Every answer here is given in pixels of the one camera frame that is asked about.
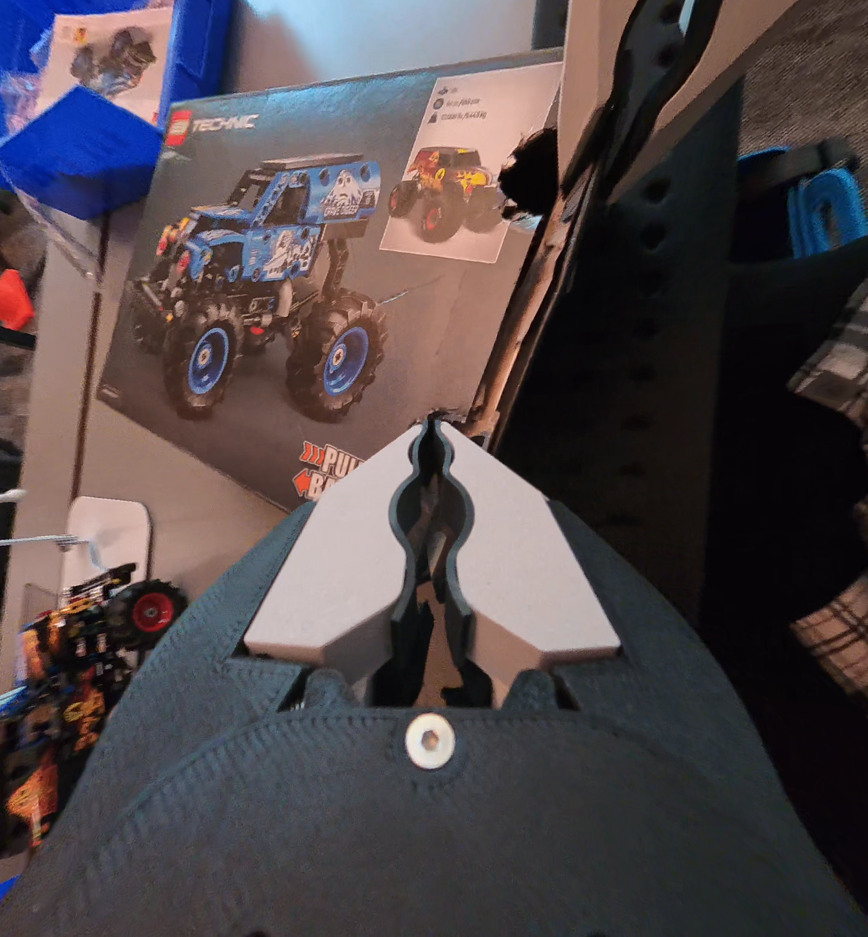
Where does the flame-printed toy monster truck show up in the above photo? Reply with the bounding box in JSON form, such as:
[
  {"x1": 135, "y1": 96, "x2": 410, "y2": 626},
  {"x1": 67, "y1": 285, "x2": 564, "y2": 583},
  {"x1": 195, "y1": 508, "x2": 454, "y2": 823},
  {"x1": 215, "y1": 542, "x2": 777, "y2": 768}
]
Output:
[{"x1": 0, "y1": 562, "x2": 190, "y2": 863}]

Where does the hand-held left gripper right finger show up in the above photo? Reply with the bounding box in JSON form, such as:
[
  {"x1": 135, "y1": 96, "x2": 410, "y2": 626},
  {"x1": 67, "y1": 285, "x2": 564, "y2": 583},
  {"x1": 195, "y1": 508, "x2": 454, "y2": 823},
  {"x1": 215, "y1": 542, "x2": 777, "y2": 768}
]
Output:
[{"x1": 437, "y1": 423, "x2": 624, "y2": 707}]

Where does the dark toy box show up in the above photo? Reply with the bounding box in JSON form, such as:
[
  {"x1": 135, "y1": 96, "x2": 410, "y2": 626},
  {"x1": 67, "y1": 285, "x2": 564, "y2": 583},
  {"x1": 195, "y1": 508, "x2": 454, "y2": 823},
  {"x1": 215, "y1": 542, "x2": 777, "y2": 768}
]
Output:
[{"x1": 97, "y1": 47, "x2": 568, "y2": 515}]

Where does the grey desk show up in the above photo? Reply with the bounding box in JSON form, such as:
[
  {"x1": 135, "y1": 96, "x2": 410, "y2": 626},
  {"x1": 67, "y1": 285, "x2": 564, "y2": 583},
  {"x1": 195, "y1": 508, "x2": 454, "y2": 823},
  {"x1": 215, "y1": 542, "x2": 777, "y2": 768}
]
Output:
[{"x1": 0, "y1": 0, "x2": 574, "y2": 879}]

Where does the white book stand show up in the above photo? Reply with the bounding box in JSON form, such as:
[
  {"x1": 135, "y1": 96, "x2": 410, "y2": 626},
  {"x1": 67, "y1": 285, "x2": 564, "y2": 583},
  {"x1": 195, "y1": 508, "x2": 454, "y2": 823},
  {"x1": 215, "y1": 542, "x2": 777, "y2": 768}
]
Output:
[{"x1": 0, "y1": 489, "x2": 155, "y2": 587}]

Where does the person's plaid shirt torso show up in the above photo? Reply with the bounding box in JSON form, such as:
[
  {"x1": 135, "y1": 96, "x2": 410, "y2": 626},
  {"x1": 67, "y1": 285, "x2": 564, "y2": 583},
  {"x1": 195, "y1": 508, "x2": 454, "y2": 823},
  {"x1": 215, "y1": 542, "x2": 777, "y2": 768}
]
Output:
[{"x1": 788, "y1": 256, "x2": 868, "y2": 767}]

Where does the orange traffic cone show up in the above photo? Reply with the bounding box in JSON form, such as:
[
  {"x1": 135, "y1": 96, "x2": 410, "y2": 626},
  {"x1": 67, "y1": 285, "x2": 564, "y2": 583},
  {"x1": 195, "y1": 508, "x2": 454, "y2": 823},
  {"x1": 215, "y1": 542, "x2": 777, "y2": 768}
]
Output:
[{"x1": 0, "y1": 267, "x2": 38, "y2": 332}]

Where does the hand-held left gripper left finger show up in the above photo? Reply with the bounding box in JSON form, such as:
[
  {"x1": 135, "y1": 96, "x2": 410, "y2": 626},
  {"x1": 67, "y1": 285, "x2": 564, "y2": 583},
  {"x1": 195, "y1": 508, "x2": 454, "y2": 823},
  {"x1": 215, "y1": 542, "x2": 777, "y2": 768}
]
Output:
[{"x1": 243, "y1": 423, "x2": 427, "y2": 707}]

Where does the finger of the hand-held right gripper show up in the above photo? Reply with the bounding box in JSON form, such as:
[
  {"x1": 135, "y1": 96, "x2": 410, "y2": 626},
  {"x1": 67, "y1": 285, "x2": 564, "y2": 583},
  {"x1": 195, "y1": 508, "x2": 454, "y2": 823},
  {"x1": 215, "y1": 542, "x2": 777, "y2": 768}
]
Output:
[
  {"x1": 557, "y1": 0, "x2": 801, "y2": 199},
  {"x1": 498, "y1": 128, "x2": 561, "y2": 221}
]

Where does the shiny clear plastic bag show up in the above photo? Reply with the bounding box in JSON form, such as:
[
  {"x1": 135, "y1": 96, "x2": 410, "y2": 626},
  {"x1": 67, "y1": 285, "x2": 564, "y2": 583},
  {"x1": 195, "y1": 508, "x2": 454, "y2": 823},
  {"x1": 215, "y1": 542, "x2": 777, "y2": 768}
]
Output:
[{"x1": 0, "y1": 139, "x2": 110, "y2": 284}]

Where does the blue strapped bag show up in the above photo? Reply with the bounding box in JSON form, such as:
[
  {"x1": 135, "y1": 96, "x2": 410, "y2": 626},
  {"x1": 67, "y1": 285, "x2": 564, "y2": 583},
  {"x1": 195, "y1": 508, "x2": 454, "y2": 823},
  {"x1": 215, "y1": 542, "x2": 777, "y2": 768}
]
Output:
[{"x1": 734, "y1": 143, "x2": 868, "y2": 259}]

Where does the black perforated chair armrest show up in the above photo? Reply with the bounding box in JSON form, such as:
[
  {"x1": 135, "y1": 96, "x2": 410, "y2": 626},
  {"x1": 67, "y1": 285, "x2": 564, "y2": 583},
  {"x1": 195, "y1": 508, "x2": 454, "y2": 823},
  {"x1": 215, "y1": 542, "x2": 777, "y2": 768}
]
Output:
[{"x1": 492, "y1": 81, "x2": 747, "y2": 628}]

